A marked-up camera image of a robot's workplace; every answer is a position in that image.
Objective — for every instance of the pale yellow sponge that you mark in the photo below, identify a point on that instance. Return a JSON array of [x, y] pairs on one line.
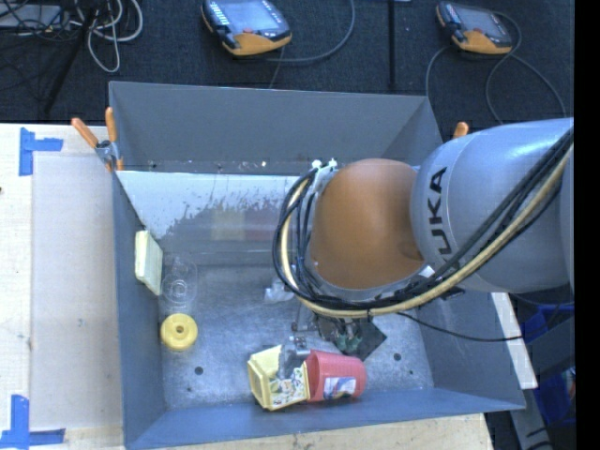
[[149, 260]]

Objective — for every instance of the clear glass cup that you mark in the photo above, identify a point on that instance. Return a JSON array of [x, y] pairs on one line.
[[179, 285]]

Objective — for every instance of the red plastic cup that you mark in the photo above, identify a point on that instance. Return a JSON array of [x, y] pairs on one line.
[[337, 374]]

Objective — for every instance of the clear plastic wrapper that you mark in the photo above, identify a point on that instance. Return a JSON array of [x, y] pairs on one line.
[[279, 294]]

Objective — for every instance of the grey metal bin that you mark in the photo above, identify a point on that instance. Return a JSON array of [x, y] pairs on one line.
[[234, 326]]

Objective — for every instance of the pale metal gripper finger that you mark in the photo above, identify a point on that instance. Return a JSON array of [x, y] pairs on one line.
[[298, 325], [291, 355]]

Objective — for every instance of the yellow printed box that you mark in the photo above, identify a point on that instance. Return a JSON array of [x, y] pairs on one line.
[[281, 389]]

